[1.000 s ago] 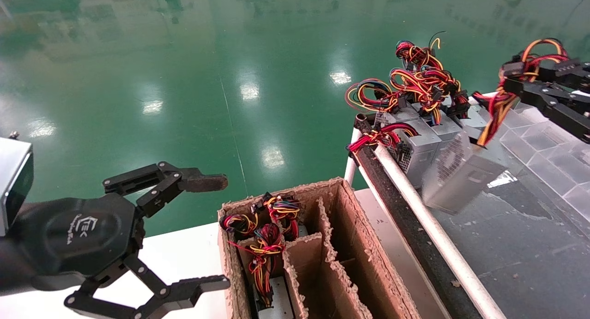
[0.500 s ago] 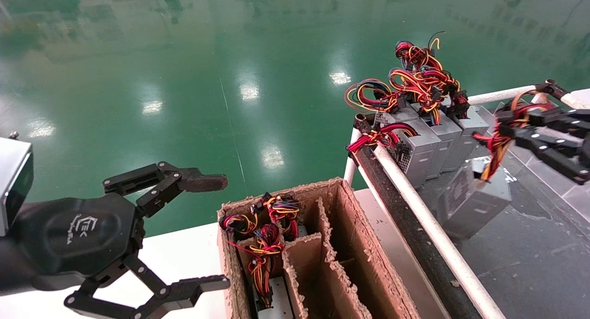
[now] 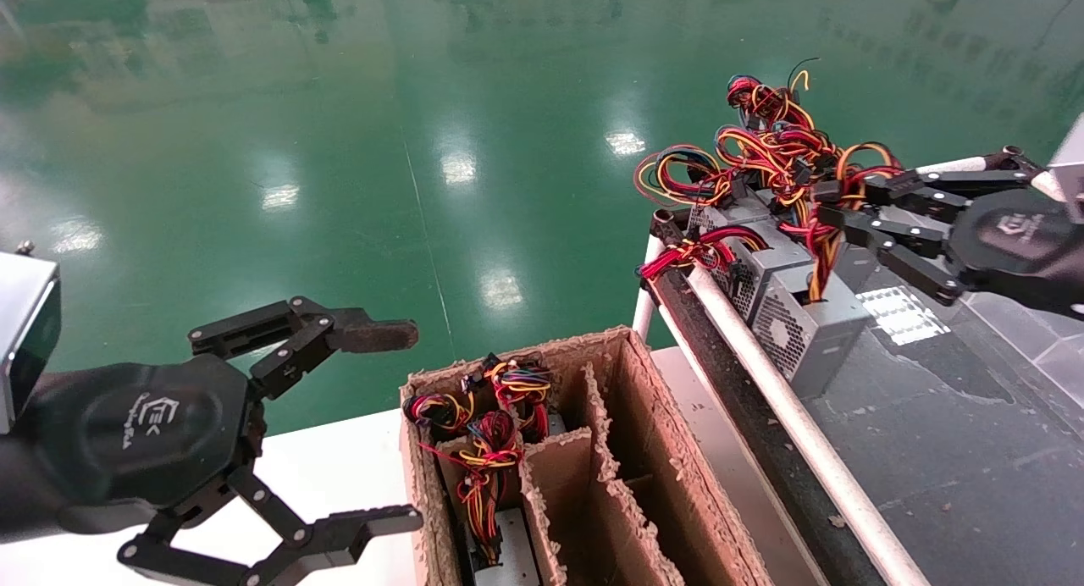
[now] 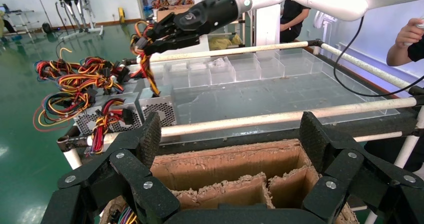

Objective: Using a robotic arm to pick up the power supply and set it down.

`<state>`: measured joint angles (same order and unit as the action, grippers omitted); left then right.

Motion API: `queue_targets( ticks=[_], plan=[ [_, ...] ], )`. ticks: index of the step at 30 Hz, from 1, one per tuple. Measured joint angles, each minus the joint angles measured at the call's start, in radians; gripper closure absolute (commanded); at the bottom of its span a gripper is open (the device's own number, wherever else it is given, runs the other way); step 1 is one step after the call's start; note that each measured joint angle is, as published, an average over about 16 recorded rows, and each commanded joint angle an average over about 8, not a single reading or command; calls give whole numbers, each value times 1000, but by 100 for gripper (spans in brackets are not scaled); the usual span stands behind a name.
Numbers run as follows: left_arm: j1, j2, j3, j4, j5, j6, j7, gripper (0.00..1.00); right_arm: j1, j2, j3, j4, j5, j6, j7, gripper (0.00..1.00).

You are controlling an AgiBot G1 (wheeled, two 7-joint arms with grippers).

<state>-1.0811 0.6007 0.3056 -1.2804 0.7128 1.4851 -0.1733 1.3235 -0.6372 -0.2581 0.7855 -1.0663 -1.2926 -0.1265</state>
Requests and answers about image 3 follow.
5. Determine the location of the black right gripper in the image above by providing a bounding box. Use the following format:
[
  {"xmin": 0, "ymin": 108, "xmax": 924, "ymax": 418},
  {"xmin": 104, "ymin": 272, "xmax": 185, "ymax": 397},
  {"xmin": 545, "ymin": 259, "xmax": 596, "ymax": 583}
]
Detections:
[{"xmin": 820, "ymin": 169, "xmax": 1084, "ymax": 312}]

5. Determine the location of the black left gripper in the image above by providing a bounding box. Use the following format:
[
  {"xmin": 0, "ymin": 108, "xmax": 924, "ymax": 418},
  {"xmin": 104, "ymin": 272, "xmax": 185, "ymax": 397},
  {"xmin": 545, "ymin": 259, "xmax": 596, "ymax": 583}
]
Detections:
[{"xmin": 21, "ymin": 296, "xmax": 424, "ymax": 586}]

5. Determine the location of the clear acrylic compartment tray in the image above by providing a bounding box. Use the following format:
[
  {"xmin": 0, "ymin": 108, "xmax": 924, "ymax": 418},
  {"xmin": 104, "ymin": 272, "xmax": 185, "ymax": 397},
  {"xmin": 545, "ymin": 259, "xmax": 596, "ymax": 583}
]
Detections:
[{"xmin": 855, "ymin": 230, "xmax": 1084, "ymax": 401}]

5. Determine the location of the cardboard divider insert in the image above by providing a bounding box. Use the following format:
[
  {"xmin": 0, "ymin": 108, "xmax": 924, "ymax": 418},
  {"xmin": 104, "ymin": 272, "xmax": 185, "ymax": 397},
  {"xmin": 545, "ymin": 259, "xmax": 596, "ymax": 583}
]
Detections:
[{"xmin": 440, "ymin": 362, "xmax": 687, "ymax": 586}]

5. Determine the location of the worn compartment cardboard box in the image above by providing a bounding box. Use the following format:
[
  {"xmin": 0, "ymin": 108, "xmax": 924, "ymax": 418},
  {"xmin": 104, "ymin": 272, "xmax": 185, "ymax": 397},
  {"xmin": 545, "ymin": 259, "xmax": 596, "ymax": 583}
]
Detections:
[{"xmin": 400, "ymin": 325, "xmax": 776, "ymax": 586}]

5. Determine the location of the red yellow wire harness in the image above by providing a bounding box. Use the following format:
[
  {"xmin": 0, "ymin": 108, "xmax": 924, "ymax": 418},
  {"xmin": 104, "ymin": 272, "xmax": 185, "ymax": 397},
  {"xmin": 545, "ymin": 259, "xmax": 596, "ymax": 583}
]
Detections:
[
  {"xmin": 483, "ymin": 356, "xmax": 553, "ymax": 441},
  {"xmin": 419, "ymin": 410, "xmax": 528, "ymax": 568},
  {"xmin": 727, "ymin": 57, "xmax": 821, "ymax": 134},
  {"xmin": 403, "ymin": 381, "xmax": 477, "ymax": 441},
  {"xmin": 716, "ymin": 122, "xmax": 905, "ymax": 303}
]

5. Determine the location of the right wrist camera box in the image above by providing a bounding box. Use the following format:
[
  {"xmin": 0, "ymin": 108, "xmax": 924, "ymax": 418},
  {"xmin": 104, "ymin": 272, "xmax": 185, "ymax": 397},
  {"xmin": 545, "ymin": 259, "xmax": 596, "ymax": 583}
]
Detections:
[{"xmin": 1046, "ymin": 113, "xmax": 1084, "ymax": 223}]

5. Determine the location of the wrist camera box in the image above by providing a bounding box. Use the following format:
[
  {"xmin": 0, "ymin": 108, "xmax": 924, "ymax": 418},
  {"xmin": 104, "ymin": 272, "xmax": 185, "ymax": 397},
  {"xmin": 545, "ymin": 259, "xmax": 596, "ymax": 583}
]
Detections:
[
  {"xmin": 0, "ymin": 240, "xmax": 62, "ymax": 434},
  {"xmin": 1046, "ymin": 113, "xmax": 1084, "ymax": 223}
]

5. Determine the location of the multicoloured looped wire harness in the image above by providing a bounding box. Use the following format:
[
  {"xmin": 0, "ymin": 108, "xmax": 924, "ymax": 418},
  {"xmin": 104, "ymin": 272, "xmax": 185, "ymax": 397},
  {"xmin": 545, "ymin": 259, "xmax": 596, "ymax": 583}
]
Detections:
[{"xmin": 633, "ymin": 144, "xmax": 738, "ymax": 210}]

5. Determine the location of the mostly red wire harness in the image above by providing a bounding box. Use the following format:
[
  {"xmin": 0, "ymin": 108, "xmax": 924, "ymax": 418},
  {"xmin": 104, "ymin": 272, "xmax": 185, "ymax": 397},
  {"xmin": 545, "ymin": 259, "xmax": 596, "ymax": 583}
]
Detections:
[{"xmin": 637, "ymin": 226, "xmax": 770, "ymax": 284}]

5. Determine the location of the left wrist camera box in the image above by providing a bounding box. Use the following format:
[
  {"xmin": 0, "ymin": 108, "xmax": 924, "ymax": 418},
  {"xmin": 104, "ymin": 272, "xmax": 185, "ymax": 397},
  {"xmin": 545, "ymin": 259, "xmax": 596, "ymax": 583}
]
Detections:
[{"xmin": 0, "ymin": 240, "xmax": 62, "ymax": 434}]

